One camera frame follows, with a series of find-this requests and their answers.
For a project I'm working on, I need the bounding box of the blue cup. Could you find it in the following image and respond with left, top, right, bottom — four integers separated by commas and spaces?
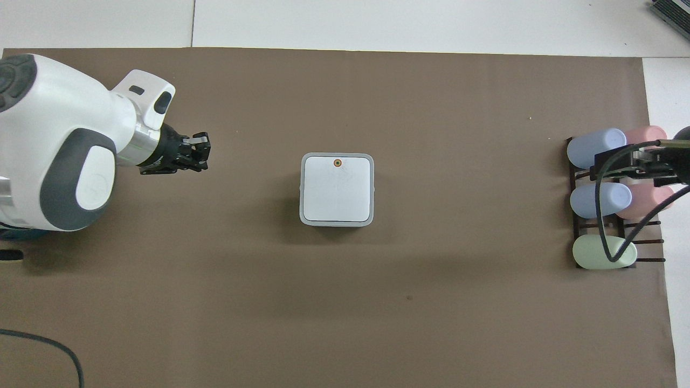
570, 182, 633, 219
567, 128, 628, 170

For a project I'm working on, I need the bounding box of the black cable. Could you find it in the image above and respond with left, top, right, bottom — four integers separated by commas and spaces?
595, 139, 690, 264
0, 329, 85, 388

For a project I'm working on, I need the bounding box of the pink cup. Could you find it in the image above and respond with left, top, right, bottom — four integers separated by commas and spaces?
616, 182, 675, 220
623, 125, 668, 150

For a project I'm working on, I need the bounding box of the dark wooden cup rack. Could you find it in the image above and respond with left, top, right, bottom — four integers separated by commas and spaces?
565, 136, 667, 270

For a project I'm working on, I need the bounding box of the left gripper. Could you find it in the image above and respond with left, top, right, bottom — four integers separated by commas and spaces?
140, 123, 211, 175

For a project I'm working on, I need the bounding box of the green cup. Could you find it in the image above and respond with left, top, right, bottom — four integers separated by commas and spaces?
572, 235, 638, 270

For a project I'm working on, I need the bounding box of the white trash can grey rim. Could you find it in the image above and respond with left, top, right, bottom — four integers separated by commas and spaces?
299, 153, 375, 227

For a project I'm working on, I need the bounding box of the grey ribbed device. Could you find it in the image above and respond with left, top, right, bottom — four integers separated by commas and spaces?
649, 0, 690, 34

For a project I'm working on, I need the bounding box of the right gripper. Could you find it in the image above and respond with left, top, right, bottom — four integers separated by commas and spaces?
590, 126, 690, 185

